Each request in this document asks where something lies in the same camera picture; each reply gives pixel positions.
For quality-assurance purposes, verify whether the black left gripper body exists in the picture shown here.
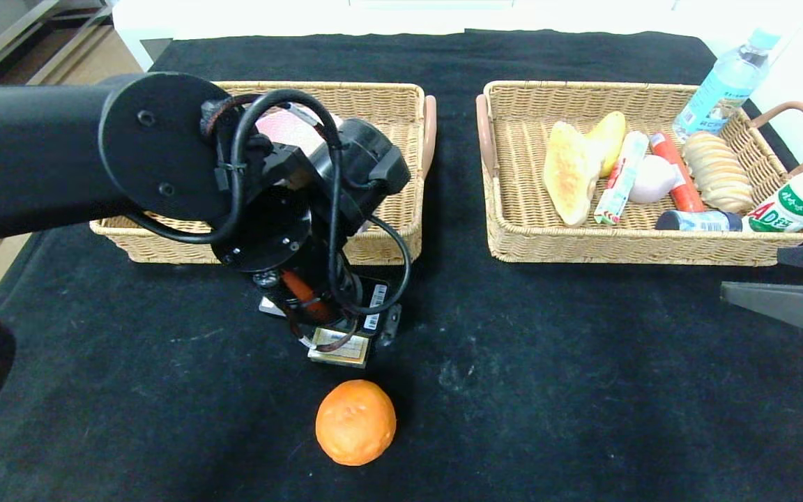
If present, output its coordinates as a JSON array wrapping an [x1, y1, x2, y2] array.
[[334, 275, 391, 337]]

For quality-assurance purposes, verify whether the orange sausage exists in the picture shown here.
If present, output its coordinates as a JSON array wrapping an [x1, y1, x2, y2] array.
[[650, 132, 706, 213]]

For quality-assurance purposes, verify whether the yellow pear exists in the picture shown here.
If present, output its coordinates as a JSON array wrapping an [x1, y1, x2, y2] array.
[[585, 112, 627, 178]]

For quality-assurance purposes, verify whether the black table cloth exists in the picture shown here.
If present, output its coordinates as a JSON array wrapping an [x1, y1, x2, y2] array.
[[0, 29, 803, 502]]

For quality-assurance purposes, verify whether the pale purple round bun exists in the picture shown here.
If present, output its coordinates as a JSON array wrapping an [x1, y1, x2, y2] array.
[[628, 155, 680, 205]]

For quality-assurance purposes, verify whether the small dark blue bottle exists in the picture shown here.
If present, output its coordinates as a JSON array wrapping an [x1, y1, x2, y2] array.
[[655, 211, 744, 232]]

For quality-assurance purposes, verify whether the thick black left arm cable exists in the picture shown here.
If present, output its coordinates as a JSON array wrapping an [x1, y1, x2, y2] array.
[[121, 89, 346, 246]]

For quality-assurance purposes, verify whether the white table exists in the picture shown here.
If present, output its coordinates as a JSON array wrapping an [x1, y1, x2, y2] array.
[[112, 0, 716, 74]]

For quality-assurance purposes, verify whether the clear water bottle blue label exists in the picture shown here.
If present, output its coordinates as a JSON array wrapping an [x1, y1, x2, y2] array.
[[672, 26, 783, 144]]

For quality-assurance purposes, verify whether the orange tangerine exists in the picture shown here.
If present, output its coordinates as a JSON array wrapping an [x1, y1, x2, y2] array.
[[315, 379, 397, 466]]

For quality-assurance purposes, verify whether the white milk bottle green label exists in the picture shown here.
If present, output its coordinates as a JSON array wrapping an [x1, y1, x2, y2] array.
[[742, 150, 803, 233]]

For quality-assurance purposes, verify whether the pink bowl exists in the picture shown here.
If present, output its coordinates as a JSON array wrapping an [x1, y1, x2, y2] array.
[[254, 110, 339, 160]]

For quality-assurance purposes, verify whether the flat toasted bread slice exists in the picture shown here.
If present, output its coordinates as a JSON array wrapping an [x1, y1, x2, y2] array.
[[542, 121, 604, 227]]

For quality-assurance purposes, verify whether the red strawberry candy stick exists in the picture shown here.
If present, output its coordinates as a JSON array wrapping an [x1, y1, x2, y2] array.
[[593, 131, 650, 227]]

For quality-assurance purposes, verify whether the wicker basket holding toiletries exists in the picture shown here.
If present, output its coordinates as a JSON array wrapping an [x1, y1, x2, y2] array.
[[89, 81, 437, 266]]

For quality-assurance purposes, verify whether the ridged bread roll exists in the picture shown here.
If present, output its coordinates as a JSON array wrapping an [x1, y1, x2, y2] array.
[[682, 131, 763, 215]]

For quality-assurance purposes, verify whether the white playing card box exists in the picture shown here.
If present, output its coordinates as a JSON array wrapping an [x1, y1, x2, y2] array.
[[307, 326, 373, 370]]

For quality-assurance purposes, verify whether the low dark shelf unit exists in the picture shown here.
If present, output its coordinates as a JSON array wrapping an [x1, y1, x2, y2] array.
[[0, 0, 118, 86]]

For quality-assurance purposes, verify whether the wicker basket holding food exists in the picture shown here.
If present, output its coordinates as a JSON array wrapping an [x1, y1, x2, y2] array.
[[475, 80, 803, 268]]

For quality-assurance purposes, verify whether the black left camera cable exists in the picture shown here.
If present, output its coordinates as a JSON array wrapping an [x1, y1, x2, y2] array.
[[328, 213, 413, 318]]

